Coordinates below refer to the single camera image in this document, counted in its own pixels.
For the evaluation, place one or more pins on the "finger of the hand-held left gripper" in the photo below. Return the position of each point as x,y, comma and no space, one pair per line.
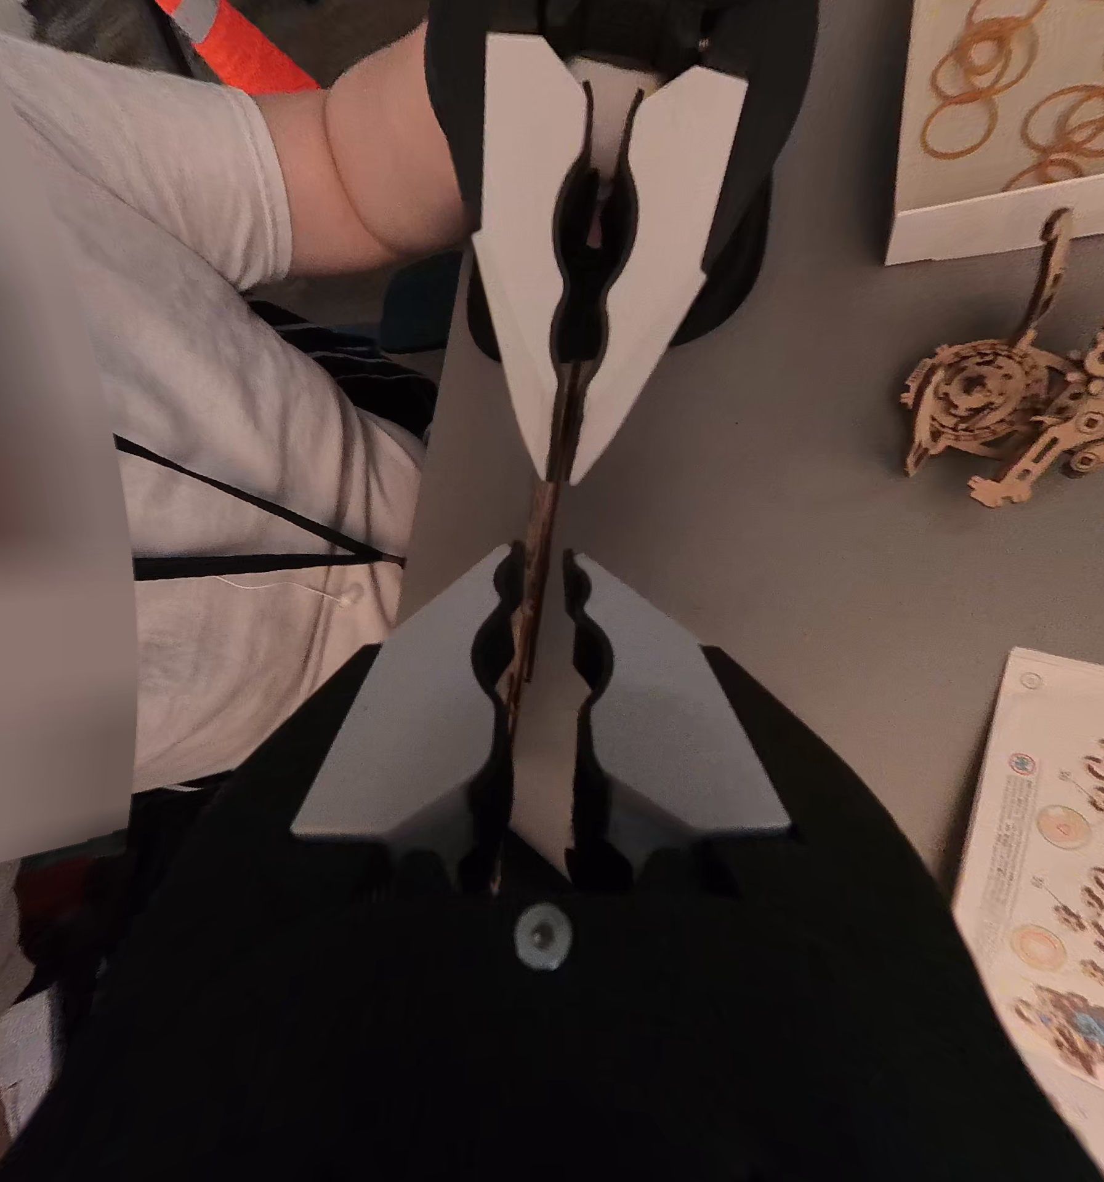
672,231
514,231

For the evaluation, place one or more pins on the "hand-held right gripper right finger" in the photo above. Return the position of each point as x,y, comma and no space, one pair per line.
672,749

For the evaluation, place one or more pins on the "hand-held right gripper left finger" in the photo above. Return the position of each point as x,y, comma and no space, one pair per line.
404,739

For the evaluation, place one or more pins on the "laser-cut plywood parts sheet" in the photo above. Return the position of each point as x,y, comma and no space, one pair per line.
537,536

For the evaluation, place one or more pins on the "person's left forearm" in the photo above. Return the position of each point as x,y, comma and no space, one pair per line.
376,167

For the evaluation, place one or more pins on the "assembled wooden mechanical model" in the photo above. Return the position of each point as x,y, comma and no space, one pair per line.
985,388

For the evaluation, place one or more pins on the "black striped cloth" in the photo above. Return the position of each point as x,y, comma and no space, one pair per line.
367,388

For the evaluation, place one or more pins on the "white cardboard box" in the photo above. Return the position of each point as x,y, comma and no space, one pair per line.
976,227

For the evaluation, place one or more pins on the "pile of tan rubber bands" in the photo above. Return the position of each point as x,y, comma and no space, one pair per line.
1064,125

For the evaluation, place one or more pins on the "printed instruction booklet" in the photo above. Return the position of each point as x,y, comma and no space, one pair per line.
1050,832

